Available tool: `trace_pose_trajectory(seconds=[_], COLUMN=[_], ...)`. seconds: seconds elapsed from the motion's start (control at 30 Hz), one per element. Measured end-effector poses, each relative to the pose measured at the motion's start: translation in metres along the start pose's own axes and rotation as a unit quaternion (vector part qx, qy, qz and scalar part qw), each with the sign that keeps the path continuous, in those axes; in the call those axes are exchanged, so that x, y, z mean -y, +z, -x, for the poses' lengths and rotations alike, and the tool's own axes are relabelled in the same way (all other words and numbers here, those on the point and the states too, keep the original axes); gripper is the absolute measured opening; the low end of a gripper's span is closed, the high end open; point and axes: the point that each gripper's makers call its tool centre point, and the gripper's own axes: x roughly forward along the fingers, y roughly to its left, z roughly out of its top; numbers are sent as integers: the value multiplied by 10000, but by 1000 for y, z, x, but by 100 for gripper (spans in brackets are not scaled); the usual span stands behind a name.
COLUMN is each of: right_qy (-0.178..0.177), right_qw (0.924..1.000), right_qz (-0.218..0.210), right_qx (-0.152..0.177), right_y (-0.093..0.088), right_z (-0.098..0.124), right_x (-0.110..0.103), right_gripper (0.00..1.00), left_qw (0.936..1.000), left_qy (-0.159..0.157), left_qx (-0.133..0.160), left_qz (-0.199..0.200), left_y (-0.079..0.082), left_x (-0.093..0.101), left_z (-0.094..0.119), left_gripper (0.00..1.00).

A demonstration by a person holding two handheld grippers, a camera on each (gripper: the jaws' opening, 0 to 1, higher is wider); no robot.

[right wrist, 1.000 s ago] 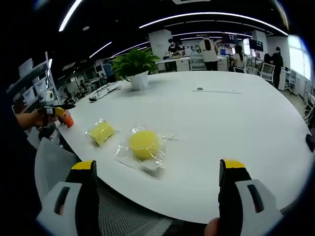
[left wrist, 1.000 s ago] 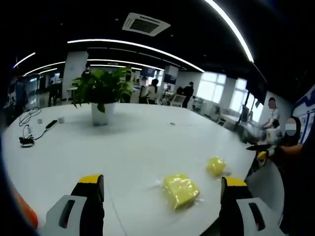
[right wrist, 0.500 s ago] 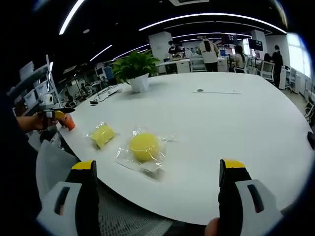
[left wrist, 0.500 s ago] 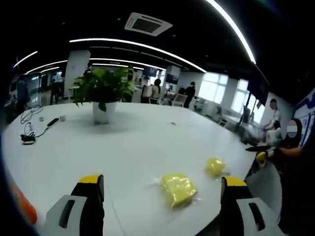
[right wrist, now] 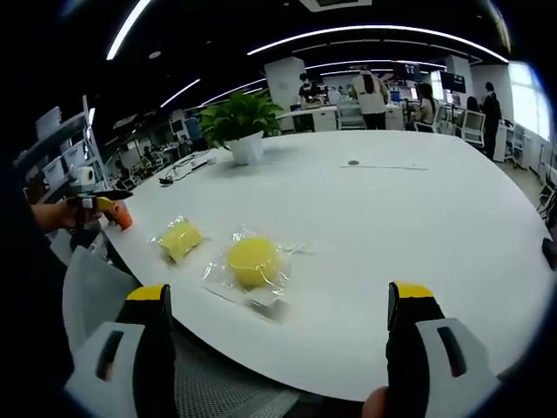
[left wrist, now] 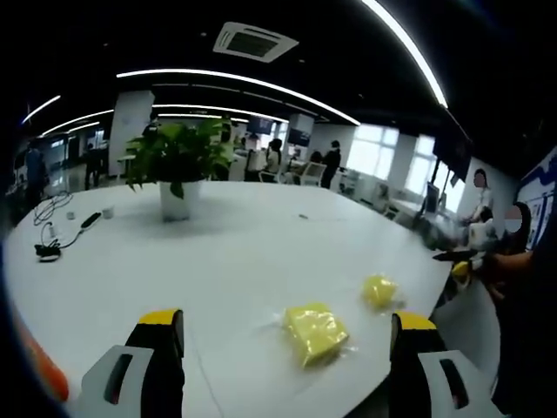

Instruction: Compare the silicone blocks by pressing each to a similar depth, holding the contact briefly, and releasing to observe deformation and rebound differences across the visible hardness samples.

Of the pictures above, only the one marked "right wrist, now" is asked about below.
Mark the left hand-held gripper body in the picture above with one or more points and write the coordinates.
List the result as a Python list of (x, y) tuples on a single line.
[(85, 187)]

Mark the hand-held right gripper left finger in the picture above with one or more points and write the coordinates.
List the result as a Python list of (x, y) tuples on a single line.
[(122, 348)]

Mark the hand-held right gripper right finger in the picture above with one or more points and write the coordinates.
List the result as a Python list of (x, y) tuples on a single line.
[(435, 344)]

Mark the square yellow silicone block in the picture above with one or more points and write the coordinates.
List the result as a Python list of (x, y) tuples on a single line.
[(180, 239)]

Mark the round yellow silicone block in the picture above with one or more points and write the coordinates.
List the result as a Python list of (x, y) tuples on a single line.
[(254, 263)]

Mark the person's left hand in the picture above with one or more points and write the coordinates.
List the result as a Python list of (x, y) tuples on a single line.
[(56, 215)]

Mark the person's right hand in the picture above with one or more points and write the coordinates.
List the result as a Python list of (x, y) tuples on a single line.
[(376, 402)]

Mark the storage shelf with bins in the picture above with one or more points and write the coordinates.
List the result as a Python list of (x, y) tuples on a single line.
[(56, 148)]

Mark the grey mesh chair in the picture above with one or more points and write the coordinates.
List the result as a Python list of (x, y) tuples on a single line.
[(196, 383)]

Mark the person's dark clothing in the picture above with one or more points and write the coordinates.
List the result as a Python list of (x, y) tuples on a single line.
[(26, 305)]

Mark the green potted plant white pot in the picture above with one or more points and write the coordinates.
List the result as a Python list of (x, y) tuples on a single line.
[(243, 126)]

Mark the black object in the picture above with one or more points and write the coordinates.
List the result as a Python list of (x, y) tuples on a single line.
[(550, 254)]

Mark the white office chair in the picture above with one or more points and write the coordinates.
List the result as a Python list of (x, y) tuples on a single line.
[(473, 126)]

